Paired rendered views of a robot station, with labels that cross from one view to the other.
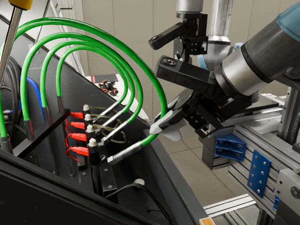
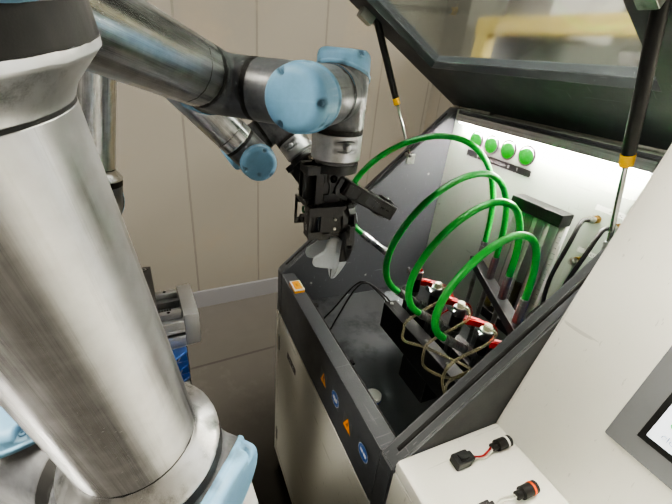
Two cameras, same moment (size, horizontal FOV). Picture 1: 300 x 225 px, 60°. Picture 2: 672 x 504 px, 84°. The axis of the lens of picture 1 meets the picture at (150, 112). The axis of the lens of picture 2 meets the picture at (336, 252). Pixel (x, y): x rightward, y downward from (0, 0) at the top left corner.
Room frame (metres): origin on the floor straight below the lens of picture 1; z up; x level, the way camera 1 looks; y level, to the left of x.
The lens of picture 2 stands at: (1.37, -0.19, 1.55)
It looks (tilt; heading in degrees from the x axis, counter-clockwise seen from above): 27 degrees down; 170
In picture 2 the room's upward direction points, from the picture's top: 6 degrees clockwise
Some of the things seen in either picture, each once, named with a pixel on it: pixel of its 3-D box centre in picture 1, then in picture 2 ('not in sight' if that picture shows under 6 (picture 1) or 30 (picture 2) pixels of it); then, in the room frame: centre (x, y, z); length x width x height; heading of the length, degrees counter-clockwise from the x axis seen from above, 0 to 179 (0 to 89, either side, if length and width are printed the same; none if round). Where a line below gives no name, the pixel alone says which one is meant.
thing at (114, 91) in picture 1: (108, 85); not in sight; (1.34, 0.22, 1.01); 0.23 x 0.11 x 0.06; 17
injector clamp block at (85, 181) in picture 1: (94, 175); (430, 361); (0.71, 0.19, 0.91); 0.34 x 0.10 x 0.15; 17
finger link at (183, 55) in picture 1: (183, 56); not in sight; (0.77, -0.10, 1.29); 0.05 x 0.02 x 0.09; 17
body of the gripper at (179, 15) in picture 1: (189, 34); (327, 198); (0.80, -0.12, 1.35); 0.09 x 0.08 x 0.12; 107
